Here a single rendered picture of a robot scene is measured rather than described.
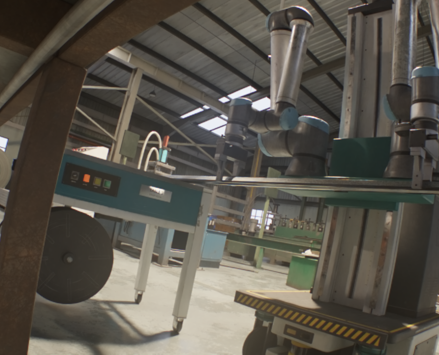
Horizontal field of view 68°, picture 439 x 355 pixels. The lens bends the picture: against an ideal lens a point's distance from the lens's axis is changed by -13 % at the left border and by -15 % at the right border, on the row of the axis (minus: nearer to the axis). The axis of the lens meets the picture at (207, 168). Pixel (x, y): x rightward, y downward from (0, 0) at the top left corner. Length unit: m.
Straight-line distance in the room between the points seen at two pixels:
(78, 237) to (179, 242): 3.35
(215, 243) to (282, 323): 3.85
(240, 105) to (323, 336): 0.94
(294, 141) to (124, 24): 1.34
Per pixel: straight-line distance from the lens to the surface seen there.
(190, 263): 1.80
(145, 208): 1.66
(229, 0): 10.74
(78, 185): 1.56
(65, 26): 0.35
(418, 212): 1.66
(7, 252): 0.46
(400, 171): 1.33
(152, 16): 0.33
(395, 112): 1.24
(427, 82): 1.09
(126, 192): 1.62
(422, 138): 1.01
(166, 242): 4.32
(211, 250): 5.15
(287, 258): 8.39
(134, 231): 4.86
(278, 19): 1.87
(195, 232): 1.78
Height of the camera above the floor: 0.55
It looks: 9 degrees up
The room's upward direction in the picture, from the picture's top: 12 degrees clockwise
